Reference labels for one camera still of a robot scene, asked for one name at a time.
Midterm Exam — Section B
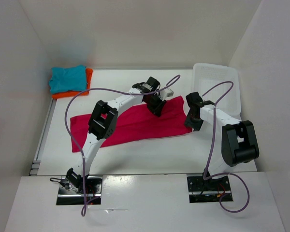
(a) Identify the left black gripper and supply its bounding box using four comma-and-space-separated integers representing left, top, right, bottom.
144, 93, 166, 117

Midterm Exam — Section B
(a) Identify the pink t shirt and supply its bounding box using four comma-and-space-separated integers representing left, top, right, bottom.
70, 95, 193, 153

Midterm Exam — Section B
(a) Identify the teal t shirt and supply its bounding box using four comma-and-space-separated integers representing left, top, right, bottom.
49, 65, 86, 94

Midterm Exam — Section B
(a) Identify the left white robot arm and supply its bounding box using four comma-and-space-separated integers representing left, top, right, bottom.
66, 77, 174, 193

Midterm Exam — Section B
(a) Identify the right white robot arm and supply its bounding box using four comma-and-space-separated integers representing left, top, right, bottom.
184, 92, 260, 190

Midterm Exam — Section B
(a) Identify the white plastic basket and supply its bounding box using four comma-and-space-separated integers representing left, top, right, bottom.
191, 63, 241, 117

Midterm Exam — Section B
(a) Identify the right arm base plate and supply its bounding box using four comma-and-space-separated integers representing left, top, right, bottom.
187, 174, 233, 203

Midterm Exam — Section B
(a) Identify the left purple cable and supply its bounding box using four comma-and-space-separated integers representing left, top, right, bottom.
64, 74, 181, 217

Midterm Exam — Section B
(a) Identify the purple cable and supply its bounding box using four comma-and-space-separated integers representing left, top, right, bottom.
64, 74, 181, 217
202, 81, 250, 213

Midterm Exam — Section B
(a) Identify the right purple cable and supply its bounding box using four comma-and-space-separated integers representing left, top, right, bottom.
202, 81, 250, 213

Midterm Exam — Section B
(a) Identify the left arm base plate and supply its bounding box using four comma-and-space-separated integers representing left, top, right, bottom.
56, 176, 102, 206

